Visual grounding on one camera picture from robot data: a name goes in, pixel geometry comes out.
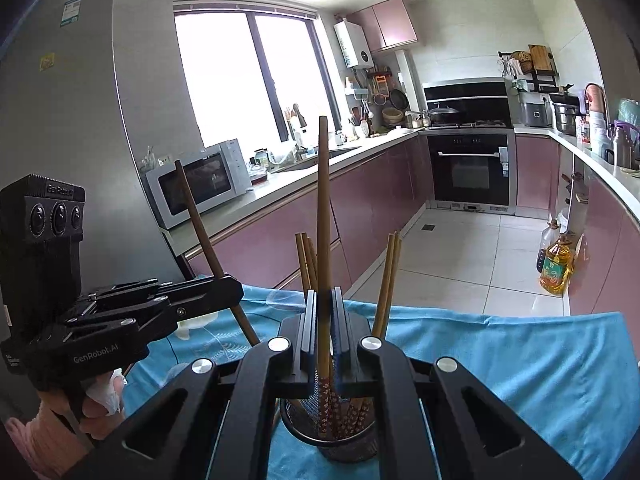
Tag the kitchen window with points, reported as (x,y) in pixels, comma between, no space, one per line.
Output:
(225,85)

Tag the pink base cabinets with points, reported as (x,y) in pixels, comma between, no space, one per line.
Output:
(370,195)

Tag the yellow fridge sticker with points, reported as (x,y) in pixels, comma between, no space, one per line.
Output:
(47,62)

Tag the wok with lid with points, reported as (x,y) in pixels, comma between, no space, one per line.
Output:
(442,115)

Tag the white kitchen countertop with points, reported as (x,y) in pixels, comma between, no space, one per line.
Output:
(265,187)

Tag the black range hood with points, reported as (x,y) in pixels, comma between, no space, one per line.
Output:
(465,92)

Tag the yellow cooking oil bottle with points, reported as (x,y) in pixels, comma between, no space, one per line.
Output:
(555,270)

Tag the black hanging frying pan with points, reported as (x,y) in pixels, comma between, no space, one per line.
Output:
(397,100)

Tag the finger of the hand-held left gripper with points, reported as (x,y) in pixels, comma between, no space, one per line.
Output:
(145,290)
(215,297)

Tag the white wall water heater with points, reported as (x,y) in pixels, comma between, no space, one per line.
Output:
(352,45)

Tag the person's left hand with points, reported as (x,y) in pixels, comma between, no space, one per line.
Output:
(97,422)

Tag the purple lidded water jug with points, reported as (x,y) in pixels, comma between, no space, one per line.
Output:
(625,147)

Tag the grey refrigerator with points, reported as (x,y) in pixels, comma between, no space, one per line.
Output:
(75,110)

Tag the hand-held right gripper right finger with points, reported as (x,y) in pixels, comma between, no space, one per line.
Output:
(337,340)

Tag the blue floral tablecloth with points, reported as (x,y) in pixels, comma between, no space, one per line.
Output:
(500,360)

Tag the black mesh utensil holder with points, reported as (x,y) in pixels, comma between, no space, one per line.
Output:
(350,447)

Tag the clear plastic jug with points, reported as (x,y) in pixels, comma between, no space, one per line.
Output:
(545,245)

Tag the rose gold thermos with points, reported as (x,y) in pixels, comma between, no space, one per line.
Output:
(596,102)

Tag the white tissue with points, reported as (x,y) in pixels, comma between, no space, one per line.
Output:
(107,392)

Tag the person's left forearm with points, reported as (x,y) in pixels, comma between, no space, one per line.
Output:
(35,440)

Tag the silver rice cooker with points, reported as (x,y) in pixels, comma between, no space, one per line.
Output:
(535,112)

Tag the stainless steel pot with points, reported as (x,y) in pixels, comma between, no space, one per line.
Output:
(565,120)

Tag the black built-in oven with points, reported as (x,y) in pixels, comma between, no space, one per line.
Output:
(470,170)

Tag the blue white fridge sticker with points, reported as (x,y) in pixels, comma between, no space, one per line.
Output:
(71,12)

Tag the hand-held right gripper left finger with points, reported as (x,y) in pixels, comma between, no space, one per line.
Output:
(312,340)

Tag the white microwave oven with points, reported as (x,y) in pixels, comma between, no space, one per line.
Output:
(195,185)

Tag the wall rack with cutting board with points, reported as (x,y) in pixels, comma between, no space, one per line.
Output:
(537,67)

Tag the pink upper cabinet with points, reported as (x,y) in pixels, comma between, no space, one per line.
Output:
(390,25)

